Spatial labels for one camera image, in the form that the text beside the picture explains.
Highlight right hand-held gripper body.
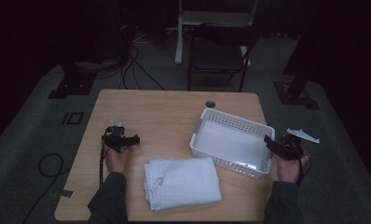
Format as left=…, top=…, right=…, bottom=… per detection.
left=278, top=128, right=321, bottom=161

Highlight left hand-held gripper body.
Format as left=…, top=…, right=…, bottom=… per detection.
left=102, top=120, right=131, bottom=154

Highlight white plastic basket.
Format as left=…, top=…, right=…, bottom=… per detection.
left=189, top=107, right=277, bottom=180

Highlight white towel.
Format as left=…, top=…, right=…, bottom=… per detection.
left=143, top=157, right=223, bottom=212

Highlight person's left hand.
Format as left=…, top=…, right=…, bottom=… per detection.
left=104, top=147, right=135, bottom=174

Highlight person's right hand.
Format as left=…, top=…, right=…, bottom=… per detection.
left=273, top=151, right=310, bottom=185

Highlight black stand with base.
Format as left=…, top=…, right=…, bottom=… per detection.
left=48, top=61, right=98, bottom=100
left=273, top=0, right=322, bottom=111

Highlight black folding chair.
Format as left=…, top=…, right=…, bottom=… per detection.
left=186, top=22, right=260, bottom=93

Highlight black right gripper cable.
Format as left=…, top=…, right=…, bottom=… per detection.
left=296, top=148, right=312, bottom=187

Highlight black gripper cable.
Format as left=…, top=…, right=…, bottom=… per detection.
left=98, top=126, right=111, bottom=189
left=296, top=148, right=312, bottom=187

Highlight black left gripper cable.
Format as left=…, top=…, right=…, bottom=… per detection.
left=98, top=126, right=111, bottom=189

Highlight black floor cables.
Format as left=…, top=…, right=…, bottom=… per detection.
left=94, top=34, right=167, bottom=91

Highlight black floor cable loop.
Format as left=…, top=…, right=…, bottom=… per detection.
left=21, top=152, right=72, bottom=224

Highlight white metal frame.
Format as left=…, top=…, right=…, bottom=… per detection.
left=173, top=0, right=260, bottom=67

